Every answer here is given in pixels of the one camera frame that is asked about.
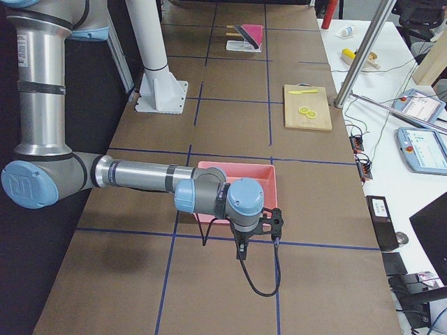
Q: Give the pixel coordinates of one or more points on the bamboo cutting board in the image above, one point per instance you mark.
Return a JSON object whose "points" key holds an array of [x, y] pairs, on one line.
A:
{"points": [[316, 102]]}

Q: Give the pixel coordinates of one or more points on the white cloth rack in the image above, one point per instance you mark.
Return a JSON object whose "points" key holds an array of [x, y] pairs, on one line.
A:
{"points": [[239, 45]]}

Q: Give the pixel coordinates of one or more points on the black box with label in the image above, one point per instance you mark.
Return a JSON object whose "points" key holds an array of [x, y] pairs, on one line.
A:
{"points": [[382, 223]]}

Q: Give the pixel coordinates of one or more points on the teach pendant tablet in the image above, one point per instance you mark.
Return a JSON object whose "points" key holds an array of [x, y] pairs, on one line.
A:
{"points": [[419, 105], [422, 149]]}

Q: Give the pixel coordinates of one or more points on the aluminium frame post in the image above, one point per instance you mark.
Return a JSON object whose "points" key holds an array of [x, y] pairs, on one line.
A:
{"points": [[379, 19]]}

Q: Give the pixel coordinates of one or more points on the metal rod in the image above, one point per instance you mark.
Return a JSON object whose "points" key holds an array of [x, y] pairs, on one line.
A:
{"points": [[403, 116]]}

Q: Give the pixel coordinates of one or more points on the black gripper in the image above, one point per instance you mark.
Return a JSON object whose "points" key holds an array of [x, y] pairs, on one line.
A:
{"points": [[242, 237]]}

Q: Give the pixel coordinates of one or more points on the yellow plastic knife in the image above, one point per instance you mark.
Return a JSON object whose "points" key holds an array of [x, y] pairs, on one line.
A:
{"points": [[308, 91]]}

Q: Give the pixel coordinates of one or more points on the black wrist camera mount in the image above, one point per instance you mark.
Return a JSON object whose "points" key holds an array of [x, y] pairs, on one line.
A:
{"points": [[270, 223]]}

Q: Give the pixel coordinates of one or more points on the red cylinder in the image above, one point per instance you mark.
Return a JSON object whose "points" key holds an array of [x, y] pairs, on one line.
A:
{"points": [[329, 12]]}

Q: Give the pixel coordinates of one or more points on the pink plastic bin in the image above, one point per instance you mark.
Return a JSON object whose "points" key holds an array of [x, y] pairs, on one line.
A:
{"points": [[234, 190]]}

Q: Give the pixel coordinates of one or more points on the orange black connector block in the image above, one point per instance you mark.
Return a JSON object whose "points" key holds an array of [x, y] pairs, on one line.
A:
{"points": [[364, 166], [356, 143]]}

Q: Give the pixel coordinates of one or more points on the pink and grey cloth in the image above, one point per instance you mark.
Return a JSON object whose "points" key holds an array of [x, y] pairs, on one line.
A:
{"points": [[252, 33]]}

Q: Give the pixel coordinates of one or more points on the white pedestal column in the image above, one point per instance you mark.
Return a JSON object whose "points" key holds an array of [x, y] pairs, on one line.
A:
{"points": [[160, 91]]}

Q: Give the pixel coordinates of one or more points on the lemon slice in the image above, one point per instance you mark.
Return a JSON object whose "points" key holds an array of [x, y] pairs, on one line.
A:
{"points": [[303, 110], [311, 114]]}

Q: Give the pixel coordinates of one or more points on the white bottle on paper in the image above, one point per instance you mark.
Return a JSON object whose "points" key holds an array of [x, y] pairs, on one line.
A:
{"points": [[347, 32]]}

